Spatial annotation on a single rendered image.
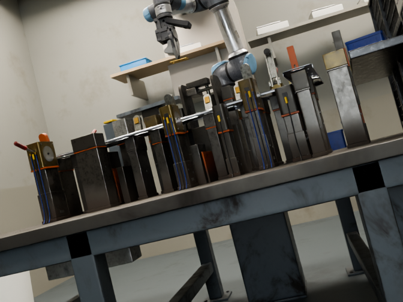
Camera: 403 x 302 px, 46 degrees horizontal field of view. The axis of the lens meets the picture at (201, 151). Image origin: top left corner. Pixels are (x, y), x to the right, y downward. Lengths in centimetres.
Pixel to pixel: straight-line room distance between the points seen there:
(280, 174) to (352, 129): 60
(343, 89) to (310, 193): 61
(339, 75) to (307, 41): 348
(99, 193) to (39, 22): 435
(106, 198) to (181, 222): 75
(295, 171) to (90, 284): 70
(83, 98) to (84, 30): 81
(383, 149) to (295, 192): 25
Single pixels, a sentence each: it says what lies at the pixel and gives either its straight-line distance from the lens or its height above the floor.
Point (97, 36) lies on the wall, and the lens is 583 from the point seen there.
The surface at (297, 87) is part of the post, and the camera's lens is 159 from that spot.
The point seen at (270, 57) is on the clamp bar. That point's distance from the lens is 220.
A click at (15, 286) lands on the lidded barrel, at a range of 369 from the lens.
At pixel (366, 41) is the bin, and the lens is 225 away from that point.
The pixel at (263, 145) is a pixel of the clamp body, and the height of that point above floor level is 79.
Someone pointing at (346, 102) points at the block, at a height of 86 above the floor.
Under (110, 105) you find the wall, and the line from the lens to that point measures 564.
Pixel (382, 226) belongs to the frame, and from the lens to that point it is 133.
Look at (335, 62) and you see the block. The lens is 183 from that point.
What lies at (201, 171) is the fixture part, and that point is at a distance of 202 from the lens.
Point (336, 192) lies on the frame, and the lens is 131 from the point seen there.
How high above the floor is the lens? 73
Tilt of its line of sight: 3 degrees up
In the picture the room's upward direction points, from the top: 14 degrees counter-clockwise
